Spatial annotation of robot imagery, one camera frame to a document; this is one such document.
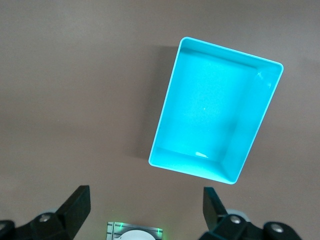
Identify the brown table cover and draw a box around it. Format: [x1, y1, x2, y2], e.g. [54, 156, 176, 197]
[0, 0, 320, 240]

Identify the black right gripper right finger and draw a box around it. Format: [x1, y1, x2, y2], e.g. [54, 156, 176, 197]
[199, 186, 301, 240]

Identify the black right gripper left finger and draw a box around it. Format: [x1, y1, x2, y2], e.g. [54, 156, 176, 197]
[0, 184, 91, 240]

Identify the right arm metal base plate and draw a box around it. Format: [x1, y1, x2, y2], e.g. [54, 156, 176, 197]
[106, 221, 164, 240]

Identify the cyan plastic bin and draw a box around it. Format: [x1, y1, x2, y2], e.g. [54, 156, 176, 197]
[148, 36, 285, 186]

